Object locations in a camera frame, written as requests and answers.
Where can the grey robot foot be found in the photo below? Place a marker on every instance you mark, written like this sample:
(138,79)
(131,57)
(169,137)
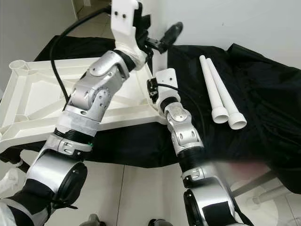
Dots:
(93,221)
(157,223)

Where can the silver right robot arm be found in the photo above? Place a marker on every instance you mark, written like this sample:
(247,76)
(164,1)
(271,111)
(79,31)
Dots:
(186,132)

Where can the grey robot left foot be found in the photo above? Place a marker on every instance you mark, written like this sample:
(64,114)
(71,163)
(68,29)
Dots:
(93,221)

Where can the white round stand base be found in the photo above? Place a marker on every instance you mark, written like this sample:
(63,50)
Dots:
(287,219)

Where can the pink soft object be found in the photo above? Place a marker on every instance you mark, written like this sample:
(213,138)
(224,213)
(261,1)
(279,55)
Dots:
(240,168)

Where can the black cloth cover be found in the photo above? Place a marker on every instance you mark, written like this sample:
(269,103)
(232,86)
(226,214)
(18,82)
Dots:
(263,94)

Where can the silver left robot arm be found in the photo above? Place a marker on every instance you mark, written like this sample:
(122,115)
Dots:
(99,94)

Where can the grey robot right foot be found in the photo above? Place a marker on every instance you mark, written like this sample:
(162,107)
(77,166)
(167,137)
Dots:
(157,223)

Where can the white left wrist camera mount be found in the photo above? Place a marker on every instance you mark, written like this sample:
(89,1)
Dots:
(127,23)

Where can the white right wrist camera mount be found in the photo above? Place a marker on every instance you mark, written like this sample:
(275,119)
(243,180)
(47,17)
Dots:
(168,84)

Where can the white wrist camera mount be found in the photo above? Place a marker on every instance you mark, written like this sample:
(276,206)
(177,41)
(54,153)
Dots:
(127,23)
(168,84)

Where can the white crumpled plastic sheet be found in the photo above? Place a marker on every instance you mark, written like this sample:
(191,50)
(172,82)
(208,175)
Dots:
(9,181)

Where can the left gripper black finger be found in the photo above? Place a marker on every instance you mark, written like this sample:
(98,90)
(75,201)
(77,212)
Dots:
(173,34)

